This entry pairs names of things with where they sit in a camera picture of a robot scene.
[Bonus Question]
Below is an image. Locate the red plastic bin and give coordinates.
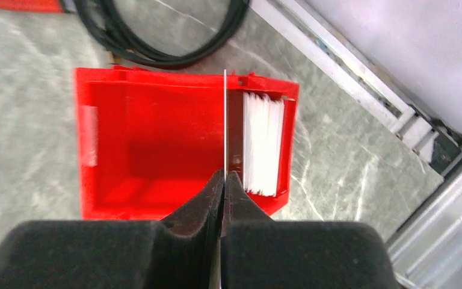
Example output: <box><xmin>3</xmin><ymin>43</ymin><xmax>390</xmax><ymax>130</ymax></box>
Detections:
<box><xmin>74</xmin><ymin>66</ymin><xmax>300</xmax><ymax>220</ymax></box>

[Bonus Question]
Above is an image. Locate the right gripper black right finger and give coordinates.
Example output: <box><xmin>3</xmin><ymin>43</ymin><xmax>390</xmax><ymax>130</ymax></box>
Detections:
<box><xmin>221</xmin><ymin>172</ymin><xmax>399</xmax><ymax>288</ymax></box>

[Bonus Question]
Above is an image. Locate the aluminium rail at right edge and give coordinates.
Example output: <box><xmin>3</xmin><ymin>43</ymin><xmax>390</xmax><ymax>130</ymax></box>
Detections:
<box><xmin>251</xmin><ymin>1</ymin><xmax>462</xmax><ymax>288</ymax></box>

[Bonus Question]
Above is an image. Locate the coiled black cable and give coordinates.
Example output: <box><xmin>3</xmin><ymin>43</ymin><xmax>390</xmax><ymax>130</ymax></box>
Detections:
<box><xmin>73</xmin><ymin>0</ymin><xmax>251</xmax><ymax>70</ymax></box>

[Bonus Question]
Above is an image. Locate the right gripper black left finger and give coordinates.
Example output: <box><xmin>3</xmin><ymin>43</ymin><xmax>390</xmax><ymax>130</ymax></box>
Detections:
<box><xmin>0</xmin><ymin>170</ymin><xmax>224</xmax><ymax>288</ymax></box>

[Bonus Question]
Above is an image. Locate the white credit card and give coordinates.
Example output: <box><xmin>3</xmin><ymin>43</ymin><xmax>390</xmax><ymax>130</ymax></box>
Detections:
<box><xmin>223</xmin><ymin>69</ymin><xmax>228</xmax><ymax>182</ymax></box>

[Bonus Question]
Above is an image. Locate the stack of white cards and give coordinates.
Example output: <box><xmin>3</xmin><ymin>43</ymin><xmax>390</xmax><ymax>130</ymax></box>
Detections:
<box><xmin>242</xmin><ymin>92</ymin><xmax>285</xmax><ymax>197</ymax></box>

